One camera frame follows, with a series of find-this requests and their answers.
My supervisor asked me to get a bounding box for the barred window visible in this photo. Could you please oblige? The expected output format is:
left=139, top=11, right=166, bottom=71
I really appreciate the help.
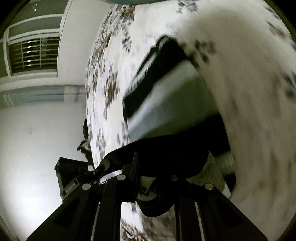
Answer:
left=1, top=1, right=71, bottom=78

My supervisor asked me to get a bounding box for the floral cream bedsheet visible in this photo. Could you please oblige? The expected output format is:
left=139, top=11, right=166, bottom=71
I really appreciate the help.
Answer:
left=86, top=1, right=295, bottom=240

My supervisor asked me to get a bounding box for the grey black garment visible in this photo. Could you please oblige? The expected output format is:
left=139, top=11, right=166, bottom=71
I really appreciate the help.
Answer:
left=99, top=34, right=236, bottom=217

